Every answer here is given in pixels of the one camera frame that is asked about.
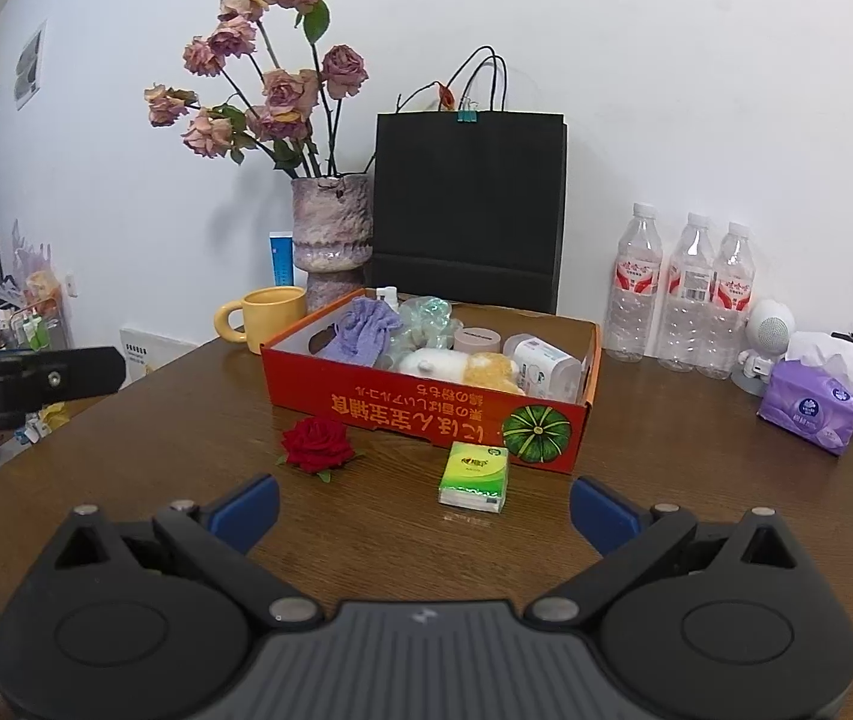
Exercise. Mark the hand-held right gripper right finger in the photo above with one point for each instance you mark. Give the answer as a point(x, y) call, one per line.
point(600, 516)

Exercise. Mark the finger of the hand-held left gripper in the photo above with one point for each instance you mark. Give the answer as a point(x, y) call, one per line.
point(73, 379)

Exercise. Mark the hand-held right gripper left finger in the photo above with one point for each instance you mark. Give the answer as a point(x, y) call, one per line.
point(250, 511)

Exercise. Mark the wooden desktop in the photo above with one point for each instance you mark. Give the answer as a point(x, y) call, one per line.
point(411, 559)

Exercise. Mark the white booklet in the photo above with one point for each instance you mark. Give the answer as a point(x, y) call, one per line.
point(152, 349)

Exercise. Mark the cluttered storage rack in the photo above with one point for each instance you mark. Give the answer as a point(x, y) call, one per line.
point(21, 307)

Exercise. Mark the red rose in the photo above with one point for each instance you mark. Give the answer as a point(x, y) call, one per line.
point(317, 444)

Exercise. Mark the green tissue pack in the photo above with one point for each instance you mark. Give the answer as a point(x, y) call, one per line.
point(473, 474)

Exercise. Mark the white labelled canister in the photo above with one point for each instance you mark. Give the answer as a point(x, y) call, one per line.
point(542, 367)

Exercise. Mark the red cardboard box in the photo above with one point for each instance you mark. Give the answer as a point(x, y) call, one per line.
point(396, 420)

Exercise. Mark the yellow mug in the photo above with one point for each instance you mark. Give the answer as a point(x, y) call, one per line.
point(272, 319)

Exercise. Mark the white and yellow plush toy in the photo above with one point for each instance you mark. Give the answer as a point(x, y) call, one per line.
point(464, 371)

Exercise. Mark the purple cloth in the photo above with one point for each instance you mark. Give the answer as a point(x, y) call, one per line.
point(362, 330)

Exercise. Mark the pink round tin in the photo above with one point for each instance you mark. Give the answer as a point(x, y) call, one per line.
point(477, 339)

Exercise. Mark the clear water bottle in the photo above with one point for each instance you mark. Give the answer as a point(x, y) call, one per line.
point(632, 292)
point(734, 292)
point(687, 300)

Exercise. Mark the purple tissue pack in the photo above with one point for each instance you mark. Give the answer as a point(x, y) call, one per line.
point(809, 405)

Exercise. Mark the blue tube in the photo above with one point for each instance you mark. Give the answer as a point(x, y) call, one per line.
point(282, 259)

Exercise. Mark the white robot figure speaker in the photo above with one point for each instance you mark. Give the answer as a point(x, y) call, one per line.
point(770, 334)

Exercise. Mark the clear bubble wrap bag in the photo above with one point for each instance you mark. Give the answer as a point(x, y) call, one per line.
point(422, 322)

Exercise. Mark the pink mottled vase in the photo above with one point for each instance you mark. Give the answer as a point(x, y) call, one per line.
point(330, 229)

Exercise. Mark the black paper bag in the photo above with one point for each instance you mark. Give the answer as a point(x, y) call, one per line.
point(471, 195)

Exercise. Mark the dried pink roses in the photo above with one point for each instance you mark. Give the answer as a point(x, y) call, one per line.
point(285, 94)

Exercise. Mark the wall poster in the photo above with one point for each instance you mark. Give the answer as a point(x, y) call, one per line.
point(30, 64)

